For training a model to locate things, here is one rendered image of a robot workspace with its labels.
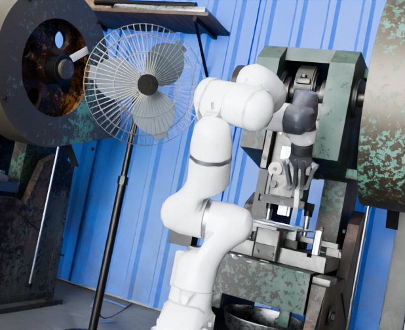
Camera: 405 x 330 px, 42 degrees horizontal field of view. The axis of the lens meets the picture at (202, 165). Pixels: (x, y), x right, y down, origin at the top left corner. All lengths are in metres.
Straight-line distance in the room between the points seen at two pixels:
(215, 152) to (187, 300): 0.39
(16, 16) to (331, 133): 1.52
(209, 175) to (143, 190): 2.42
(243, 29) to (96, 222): 1.72
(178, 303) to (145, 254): 2.29
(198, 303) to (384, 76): 0.90
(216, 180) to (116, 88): 1.30
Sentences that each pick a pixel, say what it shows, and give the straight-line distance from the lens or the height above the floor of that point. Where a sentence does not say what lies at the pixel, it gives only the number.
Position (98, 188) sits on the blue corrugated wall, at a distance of 3.89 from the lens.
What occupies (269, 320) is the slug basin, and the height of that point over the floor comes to 0.37.
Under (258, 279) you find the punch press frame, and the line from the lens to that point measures 1.95.
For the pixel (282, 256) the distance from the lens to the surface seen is 2.01.
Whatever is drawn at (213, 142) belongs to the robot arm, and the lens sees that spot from 1.28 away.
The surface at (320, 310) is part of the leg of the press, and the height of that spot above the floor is 0.54.
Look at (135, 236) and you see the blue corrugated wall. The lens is 3.70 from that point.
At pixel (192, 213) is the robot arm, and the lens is 1.39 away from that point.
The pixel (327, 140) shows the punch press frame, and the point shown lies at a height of 1.13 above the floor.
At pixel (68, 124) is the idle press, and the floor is 1.07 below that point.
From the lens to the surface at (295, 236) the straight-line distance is 2.10.
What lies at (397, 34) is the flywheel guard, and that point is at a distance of 1.82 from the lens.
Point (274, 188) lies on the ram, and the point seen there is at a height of 0.92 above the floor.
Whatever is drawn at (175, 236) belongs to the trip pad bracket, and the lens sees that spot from 2.04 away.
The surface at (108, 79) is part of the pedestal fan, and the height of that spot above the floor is 1.28.
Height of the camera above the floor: 0.86
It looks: 3 degrees up
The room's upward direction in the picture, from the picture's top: 11 degrees clockwise
